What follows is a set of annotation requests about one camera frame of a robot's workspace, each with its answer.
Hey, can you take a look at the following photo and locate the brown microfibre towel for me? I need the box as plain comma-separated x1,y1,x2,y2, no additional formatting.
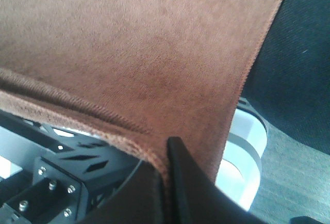
1,0,282,180

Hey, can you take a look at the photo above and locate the black fabric table cover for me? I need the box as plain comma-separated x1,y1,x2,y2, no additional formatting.
242,0,329,223

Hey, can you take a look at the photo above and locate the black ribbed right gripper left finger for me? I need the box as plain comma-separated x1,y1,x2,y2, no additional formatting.
80,161,166,224

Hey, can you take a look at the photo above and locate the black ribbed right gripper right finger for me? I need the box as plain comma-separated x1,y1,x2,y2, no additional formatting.
167,137,264,223

